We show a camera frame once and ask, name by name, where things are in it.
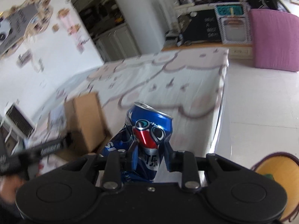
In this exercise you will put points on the white space heater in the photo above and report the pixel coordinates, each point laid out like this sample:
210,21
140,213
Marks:
18,121

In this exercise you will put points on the pink cushion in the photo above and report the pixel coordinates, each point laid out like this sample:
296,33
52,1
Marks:
274,39

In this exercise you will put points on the grey kitchen cabinet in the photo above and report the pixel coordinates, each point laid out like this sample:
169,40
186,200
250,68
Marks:
117,43

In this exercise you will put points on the brown cardboard box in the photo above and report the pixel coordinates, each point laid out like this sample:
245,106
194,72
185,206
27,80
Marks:
86,124

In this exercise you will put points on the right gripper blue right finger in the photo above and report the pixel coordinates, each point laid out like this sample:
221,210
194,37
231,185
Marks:
170,157

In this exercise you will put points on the cartoon patterned tablecloth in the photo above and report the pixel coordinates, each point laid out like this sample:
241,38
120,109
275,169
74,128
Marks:
187,85

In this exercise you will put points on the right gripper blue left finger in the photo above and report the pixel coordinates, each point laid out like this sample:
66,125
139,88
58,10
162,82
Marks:
132,156

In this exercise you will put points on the person's hand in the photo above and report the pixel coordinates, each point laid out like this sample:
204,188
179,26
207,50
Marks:
9,186

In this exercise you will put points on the blue Pepsi can upright-crushed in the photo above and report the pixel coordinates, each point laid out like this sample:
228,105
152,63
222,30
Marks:
151,129

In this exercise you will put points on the black chalkboard sign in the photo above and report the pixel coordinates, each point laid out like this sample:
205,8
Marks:
198,27

